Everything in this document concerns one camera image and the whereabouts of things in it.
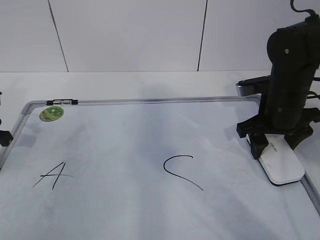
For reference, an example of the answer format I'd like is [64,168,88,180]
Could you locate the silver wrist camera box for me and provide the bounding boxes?
[236,75,270,97]

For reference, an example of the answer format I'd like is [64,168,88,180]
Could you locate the white whiteboard eraser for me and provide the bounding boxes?
[255,135,305,186]

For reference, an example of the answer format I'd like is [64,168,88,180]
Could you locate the white whiteboard with aluminium frame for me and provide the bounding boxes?
[0,97,320,240]

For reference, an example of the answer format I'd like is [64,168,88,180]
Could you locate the round green magnet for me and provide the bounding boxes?
[39,106,64,123]

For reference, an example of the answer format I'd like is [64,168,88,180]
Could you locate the black and silver hanging clip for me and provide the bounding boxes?
[46,99,79,106]

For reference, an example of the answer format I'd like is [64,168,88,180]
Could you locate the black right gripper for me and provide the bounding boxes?
[236,94,320,160]

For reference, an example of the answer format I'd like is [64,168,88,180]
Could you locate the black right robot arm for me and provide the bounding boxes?
[236,14,320,160]

